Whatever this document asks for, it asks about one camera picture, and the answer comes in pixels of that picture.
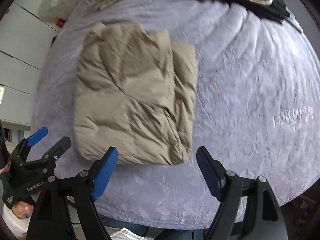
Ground beige quilted down coat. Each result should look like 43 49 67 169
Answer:
74 22 199 165

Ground left hand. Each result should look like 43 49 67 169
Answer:
0 160 34 219

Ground white wardrobe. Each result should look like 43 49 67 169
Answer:
1 0 62 131

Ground black knitted garment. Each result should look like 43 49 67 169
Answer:
195 0 303 33

